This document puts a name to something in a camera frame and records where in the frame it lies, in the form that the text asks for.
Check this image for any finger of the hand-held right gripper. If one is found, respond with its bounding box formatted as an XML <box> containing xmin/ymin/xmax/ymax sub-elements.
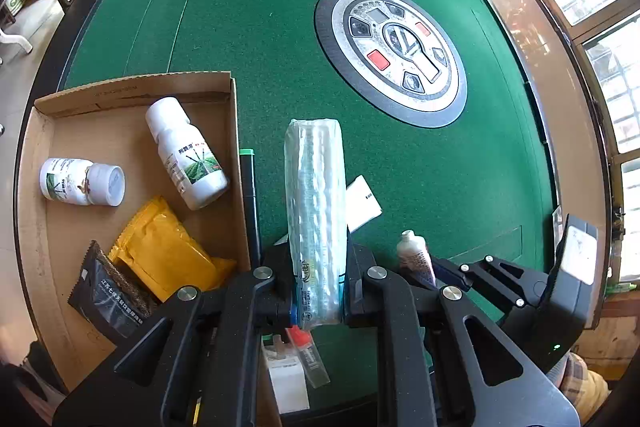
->
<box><xmin>417</xmin><ymin>256</ymin><xmax>551</xmax><ymax>324</ymax></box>

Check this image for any small white box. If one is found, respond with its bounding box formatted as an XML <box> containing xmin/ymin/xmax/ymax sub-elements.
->
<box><xmin>261</xmin><ymin>337</ymin><xmax>311</xmax><ymax>414</ymax></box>

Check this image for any white chair leg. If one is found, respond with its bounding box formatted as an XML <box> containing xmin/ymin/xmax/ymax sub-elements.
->
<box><xmin>0</xmin><ymin>24</ymin><xmax>35</xmax><ymax>54</ymax></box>

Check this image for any window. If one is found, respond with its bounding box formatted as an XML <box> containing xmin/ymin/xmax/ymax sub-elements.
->
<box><xmin>450</xmin><ymin>0</ymin><xmax>640</xmax><ymax>290</ymax></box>

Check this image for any round table control panel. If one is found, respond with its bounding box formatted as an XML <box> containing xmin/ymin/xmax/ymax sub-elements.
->
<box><xmin>314</xmin><ymin>0</ymin><xmax>469</xmax><ymax>128</ymax></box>

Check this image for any short white bottle green label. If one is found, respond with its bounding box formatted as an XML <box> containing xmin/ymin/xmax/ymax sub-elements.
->
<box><xmin>39</xmin><ymin>157</ymin><xmax>126</xmax><ymax>208</ymax></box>

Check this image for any tall white bottle green label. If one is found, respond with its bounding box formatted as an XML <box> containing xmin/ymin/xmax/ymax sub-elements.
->
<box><xmin>145</xmin><ymin>98</ymin><xmax>230</xmax><ymax>211</ymax></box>

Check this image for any clear tube red cap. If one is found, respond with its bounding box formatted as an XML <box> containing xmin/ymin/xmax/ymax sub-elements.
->
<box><xmin>285</xmin><ymin>326</ymin><xmax>331</xmax><ymax>389</ymax></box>

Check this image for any yellow foil packet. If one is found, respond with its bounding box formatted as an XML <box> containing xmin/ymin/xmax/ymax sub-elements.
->
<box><xmin>109</xmin><ymin>195</ymin><xmax>237</xmax><ymax>303</ymax></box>

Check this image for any black pen green cap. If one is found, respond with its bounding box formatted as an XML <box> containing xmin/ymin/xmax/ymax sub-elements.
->
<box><xmin>239</xmin><ymin>148</ymin><xmax>264</xmax><ymax>261</ymax></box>

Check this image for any white paper card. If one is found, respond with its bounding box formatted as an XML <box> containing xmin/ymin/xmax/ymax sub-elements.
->
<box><xmin>344</xmin><ymin>175</ymin><xmax>383</xmax><ymax>234</ymax></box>

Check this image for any black foil packet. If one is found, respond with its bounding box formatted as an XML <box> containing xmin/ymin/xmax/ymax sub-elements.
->
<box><xmin>67</xmin><ymin>240</ymin><xmax>164</xmax><ymax>342</ymax></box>

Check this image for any small white tube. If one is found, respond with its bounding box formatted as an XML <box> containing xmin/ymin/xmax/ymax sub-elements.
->
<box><xmin>396</xmin><ymin>230</ymin><xmax>435</xmax><ymax>281</ymax></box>

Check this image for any brown cardboard box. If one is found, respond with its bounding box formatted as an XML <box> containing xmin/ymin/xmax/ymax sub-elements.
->
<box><xmin>15</xmin><ymin>71</ymin><xmax>253</xmax><ymax>393</ymax></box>

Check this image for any person's right forearm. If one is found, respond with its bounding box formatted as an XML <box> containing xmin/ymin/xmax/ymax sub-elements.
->
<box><xmin>547</xmin><ymin>351</ymin><xmax>612</xmax><ymax>427</ymax></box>

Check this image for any clear plastic tube packet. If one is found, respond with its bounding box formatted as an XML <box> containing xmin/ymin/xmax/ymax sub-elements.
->
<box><xmin>284</xmin><ymin>118</ymin><xmax>349</xmax><ymax>331</ymax></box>

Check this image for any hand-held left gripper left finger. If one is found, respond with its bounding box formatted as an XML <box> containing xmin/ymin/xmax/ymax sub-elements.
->
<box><xmin>52</xmin><ymin>244</ymin><xmax>296</xmax><ymax>427</ymax></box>

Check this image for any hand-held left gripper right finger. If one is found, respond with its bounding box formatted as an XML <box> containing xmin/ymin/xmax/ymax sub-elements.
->
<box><xmin>344</xmin><ymin>246</ymin><xmax>582</xmax><ymax>427</ymax></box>

